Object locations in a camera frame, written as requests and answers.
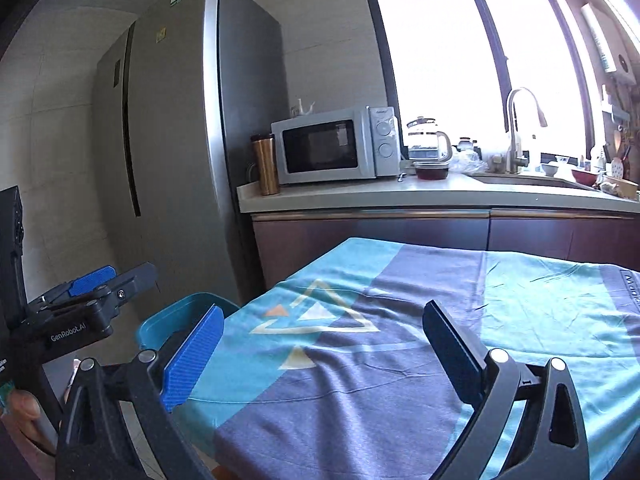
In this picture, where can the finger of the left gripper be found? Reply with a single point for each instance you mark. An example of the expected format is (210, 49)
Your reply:
(125, 287)
(79, 286)

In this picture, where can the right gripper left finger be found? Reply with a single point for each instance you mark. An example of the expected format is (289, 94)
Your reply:
(94, 441)

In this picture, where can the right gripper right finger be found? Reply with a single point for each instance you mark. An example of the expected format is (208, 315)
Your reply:
(550, 442)

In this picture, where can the blue plastic trash bin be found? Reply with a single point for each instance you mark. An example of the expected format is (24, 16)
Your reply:
(180, 315)

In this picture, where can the left hand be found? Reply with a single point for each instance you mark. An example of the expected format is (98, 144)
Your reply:
(29, 429)

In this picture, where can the dark brown base cabinets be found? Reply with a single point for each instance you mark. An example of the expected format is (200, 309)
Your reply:
(288, 241)

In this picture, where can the silver refrigerator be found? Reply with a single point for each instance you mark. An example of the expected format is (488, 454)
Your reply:
(176, 103)

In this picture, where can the copper travel mug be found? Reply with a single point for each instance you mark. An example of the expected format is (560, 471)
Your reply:
(265, 154)

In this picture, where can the blue grey patterned tablecloth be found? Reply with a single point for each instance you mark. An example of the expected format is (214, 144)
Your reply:
(329, 375)

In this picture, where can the red bowl on counter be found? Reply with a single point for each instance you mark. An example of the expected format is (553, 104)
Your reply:
(584, 177)

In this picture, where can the dark red food container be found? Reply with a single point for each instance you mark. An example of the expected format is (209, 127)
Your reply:
(431, 170)

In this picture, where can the white microwave oven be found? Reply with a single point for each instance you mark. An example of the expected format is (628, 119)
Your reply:
(357, 143)

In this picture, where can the glass electric kettle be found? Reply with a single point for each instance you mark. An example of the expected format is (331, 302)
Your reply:
(425, 142)

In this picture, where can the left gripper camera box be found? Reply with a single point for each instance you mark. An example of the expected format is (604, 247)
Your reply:
(13, 295)

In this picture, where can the white wall water heater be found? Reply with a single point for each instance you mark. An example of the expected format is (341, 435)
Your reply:
(613, 54)

